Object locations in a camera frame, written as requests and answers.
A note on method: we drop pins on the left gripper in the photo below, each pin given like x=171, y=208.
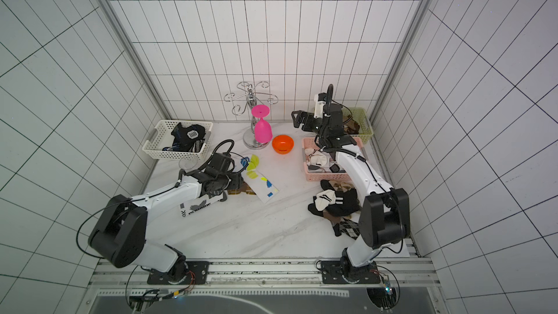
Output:
x=237, y=181

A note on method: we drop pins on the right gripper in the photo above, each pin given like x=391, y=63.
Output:
x=309, y=121

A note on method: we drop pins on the yellow brown plaid sock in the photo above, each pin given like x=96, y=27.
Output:
x=244, y=188

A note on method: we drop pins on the white sock grey pattern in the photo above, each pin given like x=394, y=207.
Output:
x=317, y=161

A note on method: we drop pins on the black sock white logo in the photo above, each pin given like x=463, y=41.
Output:
x=188, y=139

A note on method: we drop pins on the black white sock pile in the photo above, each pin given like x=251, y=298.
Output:
x=337, y=199

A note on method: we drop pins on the brown tan striped sock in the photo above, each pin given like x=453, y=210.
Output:
x=351, y=127

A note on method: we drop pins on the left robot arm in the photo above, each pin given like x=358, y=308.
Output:
x=121, y=232

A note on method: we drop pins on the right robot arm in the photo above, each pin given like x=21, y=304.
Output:
x=385, y=215

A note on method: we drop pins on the pink plastic basket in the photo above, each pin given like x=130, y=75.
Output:
x=343, y=176

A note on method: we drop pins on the green plastic basket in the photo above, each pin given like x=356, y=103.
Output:
x=360, y=116

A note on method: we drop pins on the white plastic basket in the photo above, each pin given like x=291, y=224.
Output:
x=160, y=143

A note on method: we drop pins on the clear drinking glass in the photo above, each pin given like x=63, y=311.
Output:
x=188, y=163

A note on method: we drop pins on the orange plastic bowl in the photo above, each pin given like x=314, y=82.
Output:
x=283, y=144

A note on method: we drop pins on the white sock yellow blue patches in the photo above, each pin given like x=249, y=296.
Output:
x=258, y=183

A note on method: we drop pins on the pink plastic goblet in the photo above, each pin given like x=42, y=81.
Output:
x=262, y=129

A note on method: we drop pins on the chrome cup holder stand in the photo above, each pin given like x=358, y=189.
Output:
x=252, y=94

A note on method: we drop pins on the black grey argyle sock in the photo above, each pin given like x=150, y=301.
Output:
x=346, y=227

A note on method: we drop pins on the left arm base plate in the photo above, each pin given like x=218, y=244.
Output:
x=183, y=273

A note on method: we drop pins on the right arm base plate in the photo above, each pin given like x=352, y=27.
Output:
x=341, y=272

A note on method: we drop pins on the aluminium rail frame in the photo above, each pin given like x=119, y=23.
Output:
x=243, y=277

